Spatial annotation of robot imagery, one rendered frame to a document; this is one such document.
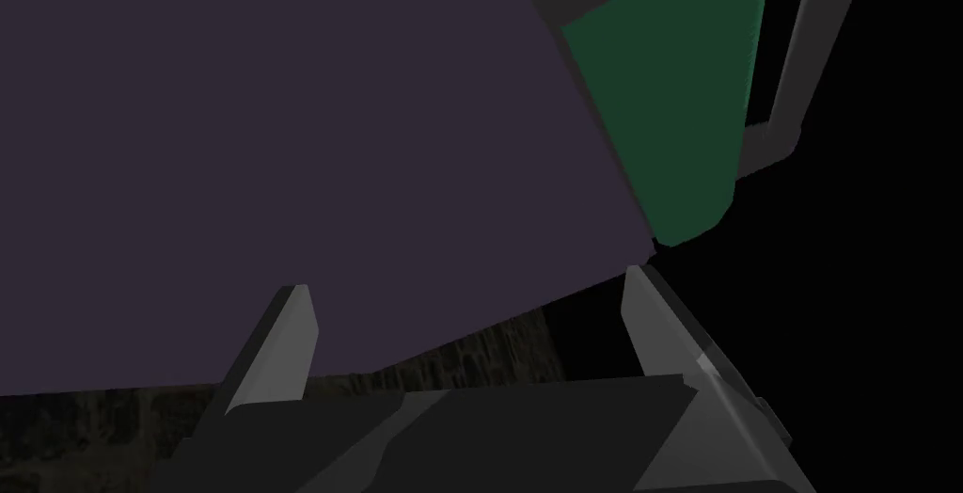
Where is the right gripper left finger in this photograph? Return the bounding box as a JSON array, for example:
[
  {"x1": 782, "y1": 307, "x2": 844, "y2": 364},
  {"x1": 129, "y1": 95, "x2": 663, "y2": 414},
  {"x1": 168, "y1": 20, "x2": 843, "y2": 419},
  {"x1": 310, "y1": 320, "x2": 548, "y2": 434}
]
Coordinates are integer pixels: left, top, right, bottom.
[{"x1": 204, "y1": 283, "x2": 321, "y2": 418}]

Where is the green rounded slab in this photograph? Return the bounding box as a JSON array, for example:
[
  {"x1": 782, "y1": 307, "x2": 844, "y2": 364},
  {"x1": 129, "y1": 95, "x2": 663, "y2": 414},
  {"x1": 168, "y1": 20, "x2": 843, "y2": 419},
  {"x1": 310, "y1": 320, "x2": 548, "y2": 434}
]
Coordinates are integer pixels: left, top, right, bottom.
[{"x1": 560, "y1": 0, "x2": 775, "y2": 249}]

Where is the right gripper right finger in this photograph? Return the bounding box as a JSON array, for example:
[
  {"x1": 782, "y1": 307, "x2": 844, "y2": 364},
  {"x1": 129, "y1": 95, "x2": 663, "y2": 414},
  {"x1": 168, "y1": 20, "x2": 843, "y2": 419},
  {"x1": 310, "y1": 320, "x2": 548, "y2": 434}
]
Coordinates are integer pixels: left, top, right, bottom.
[{"x1": 620, "y1": 262, "x2": 745, "y2": 395}]

